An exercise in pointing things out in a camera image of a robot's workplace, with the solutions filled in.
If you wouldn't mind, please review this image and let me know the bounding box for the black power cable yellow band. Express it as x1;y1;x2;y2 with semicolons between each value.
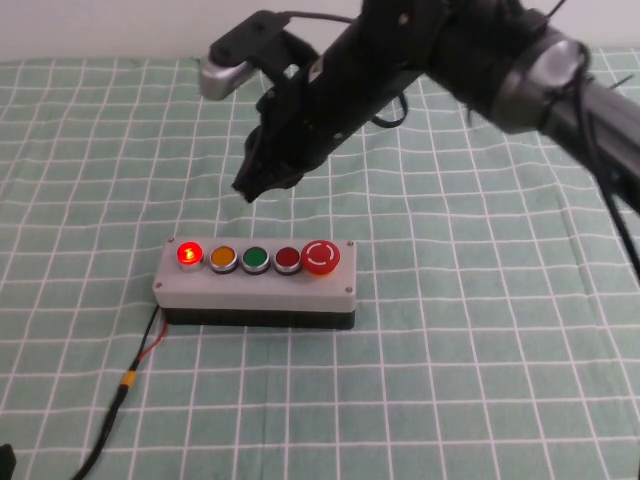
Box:
68;305;163;480

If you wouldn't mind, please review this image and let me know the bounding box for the red mushroom emergency stop button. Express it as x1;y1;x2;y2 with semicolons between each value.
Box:
301;240;342;278

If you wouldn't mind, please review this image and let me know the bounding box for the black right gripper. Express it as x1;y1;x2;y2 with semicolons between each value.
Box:
231;14;426;204

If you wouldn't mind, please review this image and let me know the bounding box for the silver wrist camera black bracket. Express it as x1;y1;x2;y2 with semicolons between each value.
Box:
198;11;321;102

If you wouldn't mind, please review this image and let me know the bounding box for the grey black button switch box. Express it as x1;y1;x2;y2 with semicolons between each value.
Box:
151;237;358;332

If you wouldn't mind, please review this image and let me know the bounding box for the lit red indicator lamp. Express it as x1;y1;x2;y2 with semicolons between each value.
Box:
176;241;205;275

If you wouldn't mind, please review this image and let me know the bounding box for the thin black camera cable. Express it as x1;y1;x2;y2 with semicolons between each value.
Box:
279;10;359;25

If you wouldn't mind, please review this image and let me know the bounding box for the black object at table edge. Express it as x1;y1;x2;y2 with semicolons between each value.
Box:
0;442;18;480

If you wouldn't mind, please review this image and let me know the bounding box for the thin red wire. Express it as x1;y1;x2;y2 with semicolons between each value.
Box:
136;317;170;363

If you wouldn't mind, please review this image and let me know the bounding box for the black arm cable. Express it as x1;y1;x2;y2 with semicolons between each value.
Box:
597;164;640;281

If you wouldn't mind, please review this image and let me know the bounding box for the dark red round push button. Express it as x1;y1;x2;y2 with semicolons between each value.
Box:
272;247;302;276

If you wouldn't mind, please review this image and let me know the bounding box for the yellow round push button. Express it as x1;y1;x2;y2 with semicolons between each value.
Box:
208;245;239;275

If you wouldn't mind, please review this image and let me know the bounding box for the green white grid tablecloth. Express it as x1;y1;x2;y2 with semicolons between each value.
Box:
0;47;640;480

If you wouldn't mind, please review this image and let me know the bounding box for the green round push button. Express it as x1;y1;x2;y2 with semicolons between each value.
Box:
240;246;270;276

